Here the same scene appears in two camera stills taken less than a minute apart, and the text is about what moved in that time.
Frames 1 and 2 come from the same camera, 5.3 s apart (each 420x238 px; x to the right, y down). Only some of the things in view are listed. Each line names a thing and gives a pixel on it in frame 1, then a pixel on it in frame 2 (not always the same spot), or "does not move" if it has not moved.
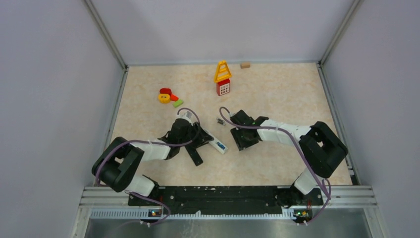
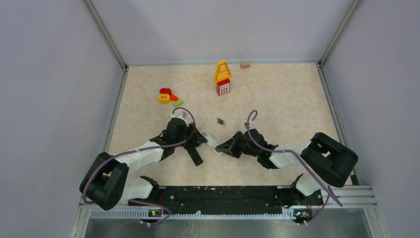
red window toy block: x=223 y=87 does not move
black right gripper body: x=241 y=140 to x=242 y=145
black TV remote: x=194 y=154 does not move
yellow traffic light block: x=164 y=98 does not move
